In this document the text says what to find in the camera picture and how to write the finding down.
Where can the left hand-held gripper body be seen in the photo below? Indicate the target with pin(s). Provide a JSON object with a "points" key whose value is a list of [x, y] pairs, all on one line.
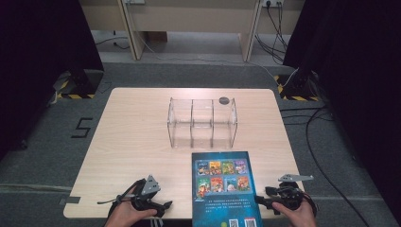
{"points": [[145, 195]]}

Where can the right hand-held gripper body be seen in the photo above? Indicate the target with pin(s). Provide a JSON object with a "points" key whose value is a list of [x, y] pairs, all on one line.
{"points": [[291, 192]]}

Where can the blue picture book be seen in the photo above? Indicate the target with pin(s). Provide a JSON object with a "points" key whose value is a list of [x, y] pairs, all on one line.
{"points": [[224, 189]]}

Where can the clear acrylic book rack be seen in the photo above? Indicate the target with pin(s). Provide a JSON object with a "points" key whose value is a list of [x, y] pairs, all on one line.
{"points": [[201, 124]]}

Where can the person's right hand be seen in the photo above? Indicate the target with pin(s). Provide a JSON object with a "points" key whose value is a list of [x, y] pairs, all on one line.
{"points": [[296, 217]]}

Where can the person's left hand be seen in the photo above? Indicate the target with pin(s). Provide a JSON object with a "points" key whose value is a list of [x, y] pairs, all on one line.
{"points": [[129, 215]]}

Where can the grey tape strip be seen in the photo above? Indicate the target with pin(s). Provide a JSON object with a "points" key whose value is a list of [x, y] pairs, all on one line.
{"points": [[70, 200]]}

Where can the dark round table grommet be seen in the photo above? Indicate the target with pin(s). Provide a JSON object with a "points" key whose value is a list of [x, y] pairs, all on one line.
{"points": [[224, 101]]}

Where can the stand base with striped tape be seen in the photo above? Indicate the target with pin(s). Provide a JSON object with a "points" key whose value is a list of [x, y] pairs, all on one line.
{"points": [[299, 86], [82, 82]]}

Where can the black curtain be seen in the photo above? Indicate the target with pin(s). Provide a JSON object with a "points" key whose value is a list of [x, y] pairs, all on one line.
{"points": [[356, 78], [38, 63]]}

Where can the beige wooden desk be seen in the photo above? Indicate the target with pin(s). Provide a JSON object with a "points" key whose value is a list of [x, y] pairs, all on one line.
{"points": [[189, 15]]}

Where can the white power strip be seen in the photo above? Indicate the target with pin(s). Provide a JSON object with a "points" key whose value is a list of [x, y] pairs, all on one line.
{"points": [[135, 1]]}

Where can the white wall socket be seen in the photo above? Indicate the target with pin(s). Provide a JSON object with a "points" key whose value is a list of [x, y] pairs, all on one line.
{"points": [[273, 3]]}

